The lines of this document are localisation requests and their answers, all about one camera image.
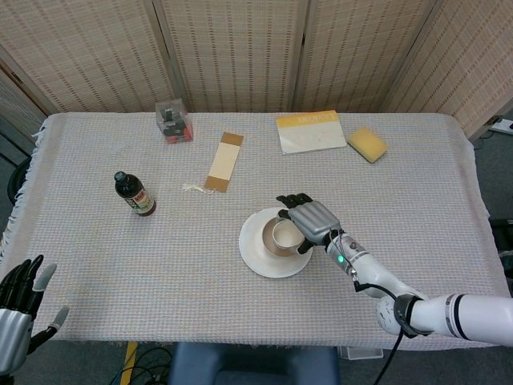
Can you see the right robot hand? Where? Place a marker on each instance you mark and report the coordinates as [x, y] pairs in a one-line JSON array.
[[314, 220]]

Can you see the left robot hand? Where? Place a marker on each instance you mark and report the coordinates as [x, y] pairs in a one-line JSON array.
[[14, 329]]

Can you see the beige bowl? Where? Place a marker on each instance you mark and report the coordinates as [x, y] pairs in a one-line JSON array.
[[268, 242]]

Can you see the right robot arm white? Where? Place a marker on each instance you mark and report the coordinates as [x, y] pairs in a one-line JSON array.
[[473, 313]]

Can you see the white plate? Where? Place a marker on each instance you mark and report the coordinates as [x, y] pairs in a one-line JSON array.
[[276, 266]]

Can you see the yellow sponge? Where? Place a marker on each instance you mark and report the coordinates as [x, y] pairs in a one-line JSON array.
[[368, 145]]

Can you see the brown beige bookmark card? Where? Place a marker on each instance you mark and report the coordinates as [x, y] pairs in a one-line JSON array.
[[223, 162]]

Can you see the cream bookmark tassel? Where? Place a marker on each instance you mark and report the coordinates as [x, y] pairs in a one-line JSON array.
[[196, 187]]

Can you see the clear plastic bin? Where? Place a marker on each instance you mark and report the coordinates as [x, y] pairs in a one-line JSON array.
[[360, 352]]

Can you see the pale woven tablecloth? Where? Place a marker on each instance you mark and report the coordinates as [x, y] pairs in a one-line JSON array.
[[180, 260]]

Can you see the black round stool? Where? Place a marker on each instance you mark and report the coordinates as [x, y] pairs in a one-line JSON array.
[[18, 180]]

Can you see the blue chair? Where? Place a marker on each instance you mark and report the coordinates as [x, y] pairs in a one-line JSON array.
[[252, 367]]

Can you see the clear plastic box with toy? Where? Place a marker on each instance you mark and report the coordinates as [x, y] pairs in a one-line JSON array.
[[174, 124]]

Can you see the dark glass sauce bottle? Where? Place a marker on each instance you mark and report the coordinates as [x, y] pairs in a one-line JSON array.
[[134, 194]]

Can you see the woven folding screen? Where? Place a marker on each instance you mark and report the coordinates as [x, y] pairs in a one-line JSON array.
[[240, 52]]

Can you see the black box beside table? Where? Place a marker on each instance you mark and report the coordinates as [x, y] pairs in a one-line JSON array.
[[503, 232]]

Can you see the white power strip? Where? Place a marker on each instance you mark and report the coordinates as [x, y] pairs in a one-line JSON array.
[[504, 125]]

